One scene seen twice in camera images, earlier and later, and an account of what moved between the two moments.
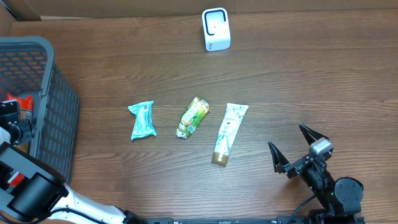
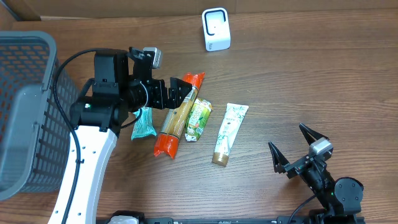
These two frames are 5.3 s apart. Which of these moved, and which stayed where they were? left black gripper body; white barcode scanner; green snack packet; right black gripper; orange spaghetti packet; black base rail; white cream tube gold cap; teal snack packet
Moved: green snack packet; orange spaghetti packet; left black gripper body
Stayed: white cream tube gold cap; teal snack packet; white barcode scanner; right black gripper; black base rail
